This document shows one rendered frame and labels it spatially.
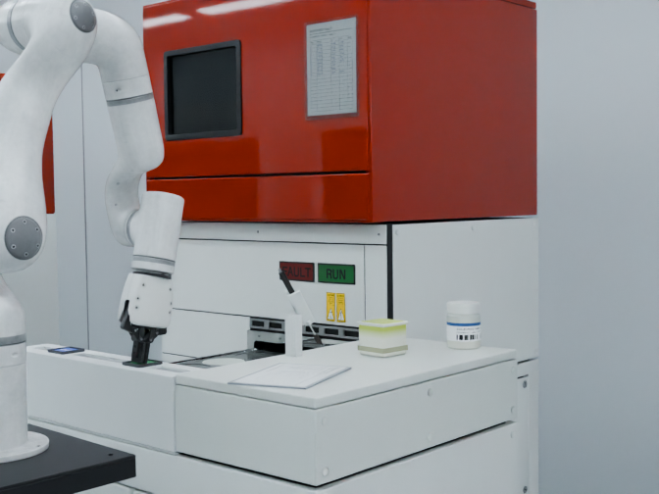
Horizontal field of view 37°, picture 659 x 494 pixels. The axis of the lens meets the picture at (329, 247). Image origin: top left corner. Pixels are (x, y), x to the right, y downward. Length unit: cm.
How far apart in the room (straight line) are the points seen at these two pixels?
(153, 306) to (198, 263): 77
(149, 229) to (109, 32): 38
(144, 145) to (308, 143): 55
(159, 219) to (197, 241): 77
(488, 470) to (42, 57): 115
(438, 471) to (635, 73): 204
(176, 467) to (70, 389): 35
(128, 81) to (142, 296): 41
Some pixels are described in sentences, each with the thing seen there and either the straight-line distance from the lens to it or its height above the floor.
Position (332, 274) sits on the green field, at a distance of 235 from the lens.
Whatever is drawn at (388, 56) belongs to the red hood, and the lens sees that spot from 229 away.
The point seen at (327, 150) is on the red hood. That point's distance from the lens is 230.
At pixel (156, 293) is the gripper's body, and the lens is 195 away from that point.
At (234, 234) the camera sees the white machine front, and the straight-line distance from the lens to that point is 259.
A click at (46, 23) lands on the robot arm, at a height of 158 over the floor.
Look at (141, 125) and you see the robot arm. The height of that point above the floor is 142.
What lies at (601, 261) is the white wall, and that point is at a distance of 362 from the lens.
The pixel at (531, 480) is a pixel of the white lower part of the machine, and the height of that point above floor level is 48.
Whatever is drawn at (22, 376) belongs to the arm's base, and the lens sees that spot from 175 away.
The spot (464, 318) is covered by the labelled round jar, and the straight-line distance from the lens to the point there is 205.
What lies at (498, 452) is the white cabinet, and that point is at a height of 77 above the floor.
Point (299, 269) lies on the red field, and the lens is 243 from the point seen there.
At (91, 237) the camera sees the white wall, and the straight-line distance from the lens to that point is 568.
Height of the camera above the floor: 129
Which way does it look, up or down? 3 degrees down
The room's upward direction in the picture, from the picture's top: 1 degrees counter-clockwise
